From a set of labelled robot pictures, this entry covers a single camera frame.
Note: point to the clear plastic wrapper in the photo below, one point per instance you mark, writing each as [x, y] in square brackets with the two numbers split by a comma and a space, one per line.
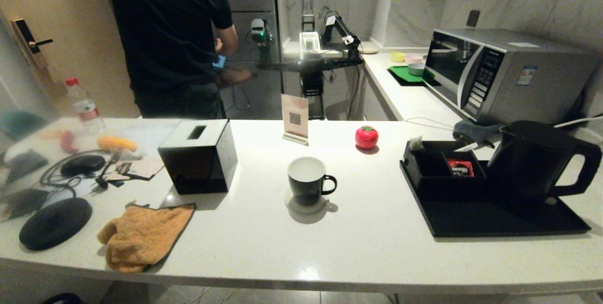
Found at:
[416, 143]

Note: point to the black electric kettle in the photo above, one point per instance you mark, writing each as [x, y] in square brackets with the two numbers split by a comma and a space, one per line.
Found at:
[527, 162]

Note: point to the QR code sign stand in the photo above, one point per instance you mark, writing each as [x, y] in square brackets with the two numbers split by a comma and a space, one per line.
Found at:
[295, 115]

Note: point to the black mug white inside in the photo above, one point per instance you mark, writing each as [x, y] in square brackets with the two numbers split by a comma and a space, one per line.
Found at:
[306, 191]

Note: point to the red tomato-shaped timer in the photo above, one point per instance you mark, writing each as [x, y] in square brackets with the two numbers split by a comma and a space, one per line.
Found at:
[366, 137]

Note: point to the black rig stand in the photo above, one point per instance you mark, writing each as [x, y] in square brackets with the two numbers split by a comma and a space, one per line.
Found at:
[311, 63]

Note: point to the white round coaster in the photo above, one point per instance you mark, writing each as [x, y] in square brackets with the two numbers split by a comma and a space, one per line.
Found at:
[294, 208]

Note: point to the white rig box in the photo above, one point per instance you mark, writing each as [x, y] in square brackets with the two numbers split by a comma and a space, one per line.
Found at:
[310, 45]

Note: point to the black tissue box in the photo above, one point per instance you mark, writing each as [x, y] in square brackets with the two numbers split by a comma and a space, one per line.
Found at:
[198, 167]

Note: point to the green tray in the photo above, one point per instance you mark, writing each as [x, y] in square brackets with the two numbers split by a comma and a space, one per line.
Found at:
[400, 74]

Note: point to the chrome faucet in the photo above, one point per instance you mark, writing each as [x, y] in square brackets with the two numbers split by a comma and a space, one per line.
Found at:
[320, 12]

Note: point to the yellow bowl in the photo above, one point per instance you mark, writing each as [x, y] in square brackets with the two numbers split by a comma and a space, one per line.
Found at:
[398, 56]

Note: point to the grey-green bowl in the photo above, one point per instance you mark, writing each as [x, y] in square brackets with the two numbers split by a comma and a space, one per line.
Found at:
[417, 69]

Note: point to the pink bowl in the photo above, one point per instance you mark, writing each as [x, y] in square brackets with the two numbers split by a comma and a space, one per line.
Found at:
[414, 58]

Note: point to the black compartment box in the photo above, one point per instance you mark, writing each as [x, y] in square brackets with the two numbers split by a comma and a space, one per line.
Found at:
[443, 186]

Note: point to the red Nescafe coffee sachet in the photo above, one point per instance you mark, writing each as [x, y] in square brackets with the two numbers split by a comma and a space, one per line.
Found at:
[460, 168]

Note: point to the white paper stick packet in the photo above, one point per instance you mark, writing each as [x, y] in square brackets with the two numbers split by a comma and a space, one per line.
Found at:
[466, 147]

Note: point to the person in black shirt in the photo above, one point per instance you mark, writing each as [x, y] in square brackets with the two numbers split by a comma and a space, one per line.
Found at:
[165, 35]

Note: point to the dark grey cloth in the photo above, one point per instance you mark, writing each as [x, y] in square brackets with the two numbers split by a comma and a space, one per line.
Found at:
[473, 130]

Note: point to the yellow toy corn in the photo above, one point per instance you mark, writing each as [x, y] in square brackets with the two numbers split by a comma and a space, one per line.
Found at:
[117, 143]

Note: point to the orange towel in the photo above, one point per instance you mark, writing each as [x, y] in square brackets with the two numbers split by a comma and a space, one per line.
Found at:
[141, 238]

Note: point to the black serving tray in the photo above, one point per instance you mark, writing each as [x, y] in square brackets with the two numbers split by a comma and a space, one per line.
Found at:
[494, 219]

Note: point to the red-capped water bottle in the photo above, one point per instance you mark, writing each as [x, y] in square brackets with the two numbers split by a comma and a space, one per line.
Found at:
[85, 110]

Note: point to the black oval mouse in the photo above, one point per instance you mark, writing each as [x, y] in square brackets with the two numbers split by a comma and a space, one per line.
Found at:
[82, 165]

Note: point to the red chili pepper toy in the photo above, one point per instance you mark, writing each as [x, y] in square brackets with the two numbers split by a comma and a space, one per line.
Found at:
[68, 141]

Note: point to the silver microwave oven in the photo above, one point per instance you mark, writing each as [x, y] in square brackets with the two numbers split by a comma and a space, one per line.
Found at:
[532, 78]

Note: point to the black round kettle base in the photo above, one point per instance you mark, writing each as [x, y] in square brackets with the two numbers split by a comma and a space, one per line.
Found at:
[55, 224]

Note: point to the black pouch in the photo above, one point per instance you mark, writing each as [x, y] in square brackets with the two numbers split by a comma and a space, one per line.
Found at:
[23, 165]

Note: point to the teal rounded object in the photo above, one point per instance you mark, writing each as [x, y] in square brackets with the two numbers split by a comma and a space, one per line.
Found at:
[21, 125]

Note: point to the black rounded floor object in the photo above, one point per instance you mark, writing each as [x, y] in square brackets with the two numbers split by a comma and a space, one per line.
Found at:
[61, 299]

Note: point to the grey upright rig post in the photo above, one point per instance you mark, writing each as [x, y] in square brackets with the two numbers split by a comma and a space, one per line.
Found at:
[306, 9]

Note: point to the dark wall socket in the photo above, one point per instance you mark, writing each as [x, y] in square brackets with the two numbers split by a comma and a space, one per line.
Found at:
[473, 18]

